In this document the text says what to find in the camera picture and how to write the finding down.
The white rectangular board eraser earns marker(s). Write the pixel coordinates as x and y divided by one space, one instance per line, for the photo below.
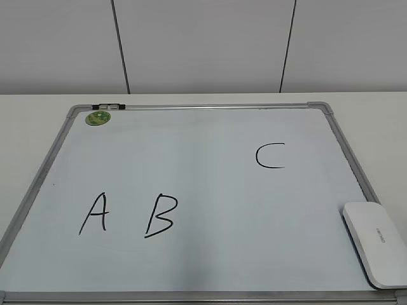
380 246

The round green magnet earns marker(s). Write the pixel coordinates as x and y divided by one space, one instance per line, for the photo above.
98 118

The black and silver board clip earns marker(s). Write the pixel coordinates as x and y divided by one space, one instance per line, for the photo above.
108 107

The whiteboard with grey frame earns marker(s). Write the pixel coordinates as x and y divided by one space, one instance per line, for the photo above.
171 204

